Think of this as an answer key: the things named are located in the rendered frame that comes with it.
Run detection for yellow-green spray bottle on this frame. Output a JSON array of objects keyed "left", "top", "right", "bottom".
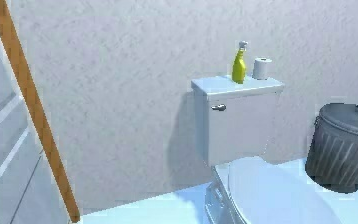
[{"left": 231, "top": 40, "right": 249, "bottom": 85}]

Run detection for white toilet paper roll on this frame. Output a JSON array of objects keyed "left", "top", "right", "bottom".
[{"left": 252, "top": 57, "right": 273, "bottom": 81}]

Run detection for grey metal trash can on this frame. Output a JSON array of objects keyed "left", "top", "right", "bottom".
[{"left": 304, "top": 102, "right": 358, "bottom": 195}]

